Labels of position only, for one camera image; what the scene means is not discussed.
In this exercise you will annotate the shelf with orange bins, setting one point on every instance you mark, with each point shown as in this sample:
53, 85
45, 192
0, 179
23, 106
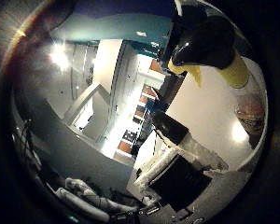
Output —
137, 118

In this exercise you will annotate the round ceiling light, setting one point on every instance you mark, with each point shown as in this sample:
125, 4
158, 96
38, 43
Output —
59, 57

